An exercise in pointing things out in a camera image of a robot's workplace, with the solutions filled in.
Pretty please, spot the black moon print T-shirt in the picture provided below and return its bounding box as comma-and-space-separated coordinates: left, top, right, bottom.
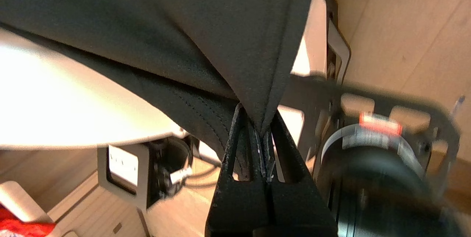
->
0, 0, 320, 180

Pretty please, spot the white and black robot chassis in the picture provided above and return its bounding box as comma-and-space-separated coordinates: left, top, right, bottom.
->
0, 0, 462, 237

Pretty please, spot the red crumpled item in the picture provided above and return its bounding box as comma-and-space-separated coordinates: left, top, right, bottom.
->
0, 205, 56, 237

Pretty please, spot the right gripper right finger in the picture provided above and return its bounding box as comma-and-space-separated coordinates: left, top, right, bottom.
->
259, 111, 339, 237

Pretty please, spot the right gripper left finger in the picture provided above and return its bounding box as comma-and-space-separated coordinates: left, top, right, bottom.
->
204, 103, 271, 237

